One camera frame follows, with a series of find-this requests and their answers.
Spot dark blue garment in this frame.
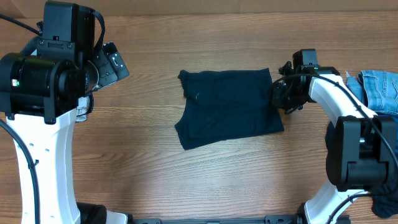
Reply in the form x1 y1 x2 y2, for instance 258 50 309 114
378 114 397 135

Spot black garment in pile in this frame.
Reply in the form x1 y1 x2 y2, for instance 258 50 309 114
325 121 398 218

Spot folded light blue jeans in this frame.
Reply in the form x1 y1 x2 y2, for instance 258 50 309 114
76 95 94 122

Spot blue denim jeans pile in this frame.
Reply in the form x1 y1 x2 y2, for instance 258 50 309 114
346 70 397 116

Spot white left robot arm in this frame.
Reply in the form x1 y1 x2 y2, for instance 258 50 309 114
1 40 132 223

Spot black t-shirt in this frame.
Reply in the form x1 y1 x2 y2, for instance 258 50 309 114
175 68 284 150

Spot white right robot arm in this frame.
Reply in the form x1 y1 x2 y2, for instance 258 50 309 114
271 64 397 223

